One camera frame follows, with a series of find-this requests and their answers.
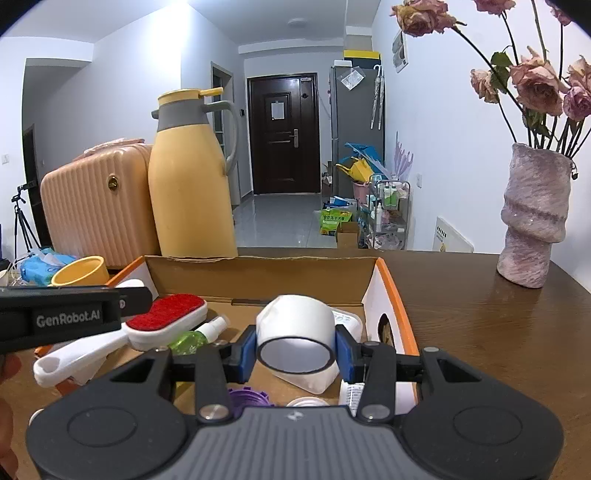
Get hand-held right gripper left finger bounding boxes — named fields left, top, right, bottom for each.
left=90, top=325, right=259, bottom=424

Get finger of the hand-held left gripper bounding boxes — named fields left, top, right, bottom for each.
left=115, top=286, right=154, bottom=317

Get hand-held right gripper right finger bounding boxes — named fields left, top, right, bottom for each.
left=335, top=324, right=502, bottom=424

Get white wipes canister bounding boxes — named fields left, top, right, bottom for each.
left=272, top=310, right=370, bottom=418

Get purple ribbed lid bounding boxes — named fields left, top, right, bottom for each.
left=228, top=388, right=273, bottom=409

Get white tape roll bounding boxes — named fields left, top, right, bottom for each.
left=255, top=294, right=338, bottom=374

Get green spray bottle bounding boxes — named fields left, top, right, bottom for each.
left=167, top=315, right=230, bottom=356

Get orange cardboard box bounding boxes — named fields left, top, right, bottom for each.
left=32, top=255, right=422, bottom=416

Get person's left hand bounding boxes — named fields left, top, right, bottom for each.
left=0, top=354, right=22, bottom=472

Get red lint brush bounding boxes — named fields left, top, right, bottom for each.
left=32, top=294, right=208, bottom=388

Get yellow mug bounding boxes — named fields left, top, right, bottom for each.
left=50, top=256, right=110, bottom=288

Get blue tissue pack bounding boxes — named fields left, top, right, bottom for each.
left=18, top=248, right=77, bottom=286

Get peach ribbed suitcase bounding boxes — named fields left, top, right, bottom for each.
left=39, top=137, right=162, bottom=271

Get yellow thermos jug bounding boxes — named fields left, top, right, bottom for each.
left=148, top=87, right=240, bottom=259

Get brown cardboard carton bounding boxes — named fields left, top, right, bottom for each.
left=336, top=222, right=362, bottom=250

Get black tripod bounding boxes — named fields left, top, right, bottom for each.
left=10, top=182, right=42, bottom=259

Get metal trolley rack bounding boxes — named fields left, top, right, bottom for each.
left=365, top=178, right=411, bottom=251

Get yellow watering can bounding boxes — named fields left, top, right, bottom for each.
left=336, top=157, right=375, bottom=182

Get dark brown door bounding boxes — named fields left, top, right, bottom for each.
left=246, top=72, right=320, bottom=195

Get blue plastic hanger rack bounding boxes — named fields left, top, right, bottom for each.
left=338, top=142, right=386, bottom=178

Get pink textured vase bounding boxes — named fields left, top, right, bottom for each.
left=496, top=142, right=577, bottom=289

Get grey refrigerator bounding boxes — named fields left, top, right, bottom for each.
left=329, top=59, right=386, bottom=204

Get hanging folded umbrellas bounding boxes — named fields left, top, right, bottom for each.
left=370, top=65, right=385, bottom=131

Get clear plastic bag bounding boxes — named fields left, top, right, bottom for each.
left=339, top=68, right=365, bottom=90

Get yellow box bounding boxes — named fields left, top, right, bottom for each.
left=344, top=48, right=383, bottom=68

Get bunch of dried roses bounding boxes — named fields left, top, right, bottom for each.
left=389, top=0, right=591, bottom=160

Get wall picture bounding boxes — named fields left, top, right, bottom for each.
left=392, top=31, right=411, bottom=72

